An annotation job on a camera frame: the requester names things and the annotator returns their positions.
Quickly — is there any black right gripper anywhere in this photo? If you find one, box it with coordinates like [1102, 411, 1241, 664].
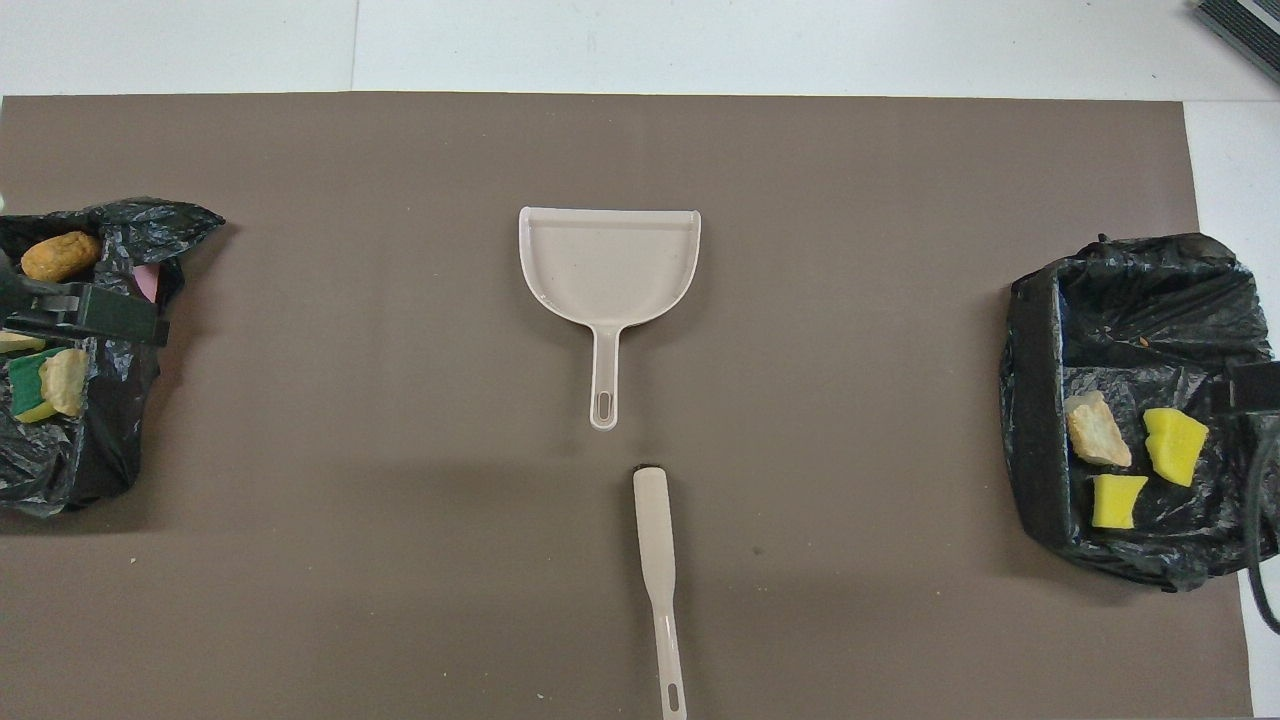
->
[1230, 360, 1280, 413]

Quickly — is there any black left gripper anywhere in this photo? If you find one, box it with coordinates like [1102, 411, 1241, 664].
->
[0, 270, 171, 348]

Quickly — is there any brown round toy bread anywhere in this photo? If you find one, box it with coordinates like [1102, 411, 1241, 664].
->
[20, 231, 102, 283]

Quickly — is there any pale toy bread piece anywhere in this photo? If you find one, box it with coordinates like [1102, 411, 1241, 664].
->
[40, 348, 91, 418]

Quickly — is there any green and yellow sponge piece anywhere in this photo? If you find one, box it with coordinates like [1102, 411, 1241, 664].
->
[1090, 474, 1149, 529]

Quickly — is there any beige plastic dustpan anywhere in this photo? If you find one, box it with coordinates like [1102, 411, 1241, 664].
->
[518, 206, 703, 432]

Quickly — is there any beige hand brush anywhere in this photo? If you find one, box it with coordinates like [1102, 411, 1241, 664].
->
[632, 465, 689, 720]

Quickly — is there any pink bin with black bag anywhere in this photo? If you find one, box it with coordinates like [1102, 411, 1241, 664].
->
[0, 198, 227, 519]

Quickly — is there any rectangular bin with black bag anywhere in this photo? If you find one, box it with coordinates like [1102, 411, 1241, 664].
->
[999, 233, 1280, 593]

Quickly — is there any dark ribbed device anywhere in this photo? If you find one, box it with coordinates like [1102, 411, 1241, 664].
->
[1190, 0, 1280, 86]

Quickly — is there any brown table mat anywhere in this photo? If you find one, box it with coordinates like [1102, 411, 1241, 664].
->
[0, 92, 1253, 720]

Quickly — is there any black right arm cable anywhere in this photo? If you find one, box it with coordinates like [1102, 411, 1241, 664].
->
[1212, 405, 1280, 636]

